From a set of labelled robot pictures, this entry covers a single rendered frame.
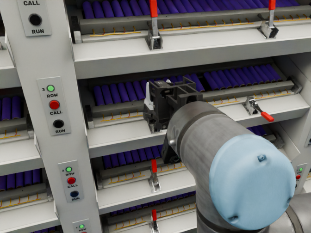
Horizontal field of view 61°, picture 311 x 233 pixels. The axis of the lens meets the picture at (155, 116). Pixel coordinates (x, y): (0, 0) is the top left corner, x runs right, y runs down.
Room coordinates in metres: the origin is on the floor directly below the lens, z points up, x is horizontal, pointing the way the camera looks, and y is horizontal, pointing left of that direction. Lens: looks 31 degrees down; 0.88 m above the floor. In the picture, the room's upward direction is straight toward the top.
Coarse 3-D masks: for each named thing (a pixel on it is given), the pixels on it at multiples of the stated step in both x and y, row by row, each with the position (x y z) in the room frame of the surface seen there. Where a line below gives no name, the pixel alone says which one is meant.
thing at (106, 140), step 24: (288, 72) 0.74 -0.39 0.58; (264, 96) 0.66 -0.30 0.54; (288, 96) 0.67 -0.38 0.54; (96, 120) 0.53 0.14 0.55; (120, 120) 0.54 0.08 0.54; (144, 120) 0.54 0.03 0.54; (240, 120) 0.58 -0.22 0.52; (264, 120) 0.61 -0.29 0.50; (96, 144) 0.47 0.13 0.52; (120, 144) 0.48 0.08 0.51; (144, 144) 0.51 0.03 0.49
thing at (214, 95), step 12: (264, 84) 0.68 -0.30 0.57; (276, 84) 0.68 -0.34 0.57; (288, 84) 0.69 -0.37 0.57; (204, 96) 0.61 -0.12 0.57; (216, 96) 0.62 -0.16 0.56; (228, 96) 0.63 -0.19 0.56; (240, 96) 0.65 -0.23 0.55; (96, 108) 0.54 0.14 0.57; (108, 108) 0.54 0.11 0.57; (120, 108) 0.55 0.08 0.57; (132, 108) 0.56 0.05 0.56; (108, 120) 0.53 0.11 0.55
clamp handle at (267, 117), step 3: (255, 105) 0.60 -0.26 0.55; (255, 108) 0.59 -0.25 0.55; (258, 108) 0.59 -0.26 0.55; (258, 111) 0.58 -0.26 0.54; (261, 111) 0.57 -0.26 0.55; (261, 114) 0.56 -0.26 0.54; (264, 114) 0.56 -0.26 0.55; (267, 114) 0.56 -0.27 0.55; (264, 117) 0.55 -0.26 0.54; (267, 117) 0.54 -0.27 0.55; (270, 117) 0.54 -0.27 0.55; (267, 120) 0.54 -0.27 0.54; (270, 120) 0.53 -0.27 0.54; (273, 120) 0.54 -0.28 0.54
